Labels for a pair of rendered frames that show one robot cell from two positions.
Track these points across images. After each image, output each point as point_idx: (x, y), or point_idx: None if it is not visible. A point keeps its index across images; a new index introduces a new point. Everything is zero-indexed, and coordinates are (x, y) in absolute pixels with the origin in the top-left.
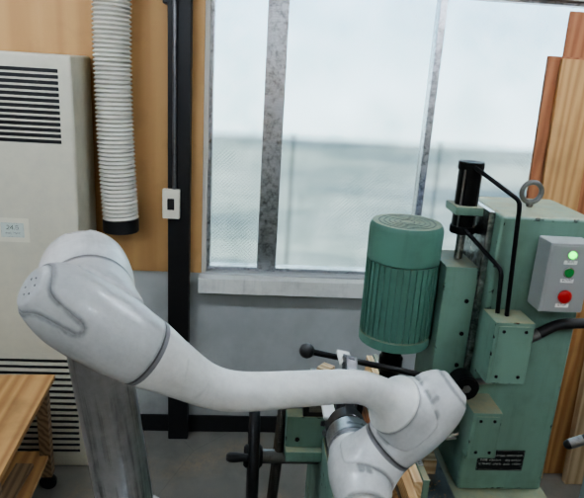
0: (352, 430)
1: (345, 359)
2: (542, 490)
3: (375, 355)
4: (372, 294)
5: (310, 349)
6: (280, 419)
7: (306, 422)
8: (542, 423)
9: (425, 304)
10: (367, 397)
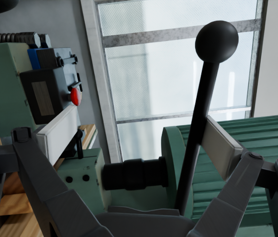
0: None
1: None
2: None
3: (97, 131)
4: (249, 139)
5: (234, 50)
6: None
7: (9, 82)
8: None
9: (250, 213)
10: None
